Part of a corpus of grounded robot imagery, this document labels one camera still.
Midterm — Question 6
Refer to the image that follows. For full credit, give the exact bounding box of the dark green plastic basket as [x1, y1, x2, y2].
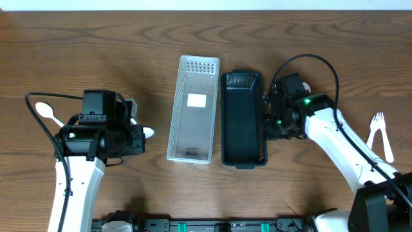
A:
[221, 70, 268, 169]

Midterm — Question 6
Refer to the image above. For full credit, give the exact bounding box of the white plastic fork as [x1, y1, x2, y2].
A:
[366, 113, 380, 149]
[376, 112, 394, 163]

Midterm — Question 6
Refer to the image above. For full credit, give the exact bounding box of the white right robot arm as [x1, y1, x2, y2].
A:
[267, 89, 411, 231]

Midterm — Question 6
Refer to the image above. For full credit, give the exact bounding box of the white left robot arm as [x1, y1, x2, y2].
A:
[48, 124, 145, 231]

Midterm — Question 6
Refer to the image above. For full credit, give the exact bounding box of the clear white plastic basket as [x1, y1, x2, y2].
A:
[167, 55, 220, 164]

